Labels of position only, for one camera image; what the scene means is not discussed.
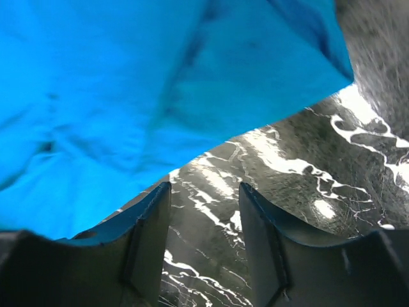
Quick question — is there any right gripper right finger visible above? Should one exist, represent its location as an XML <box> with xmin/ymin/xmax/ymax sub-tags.
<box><xmin>238</xmin><ymin>182</ymin><xmax>320</xmax><ymax>307</ymax></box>

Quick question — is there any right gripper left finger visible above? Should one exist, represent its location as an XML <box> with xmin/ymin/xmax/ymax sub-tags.
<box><xmin>70</xmin><ymin>181</ymin><xmax>173</xmax><ymax>307</ymax></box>

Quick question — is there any blue t shirt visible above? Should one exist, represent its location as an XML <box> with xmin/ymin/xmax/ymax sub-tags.
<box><xmin>1</xmin><ymin>1</ymin><xmax>353</xmax><ymax>239</ymax></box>

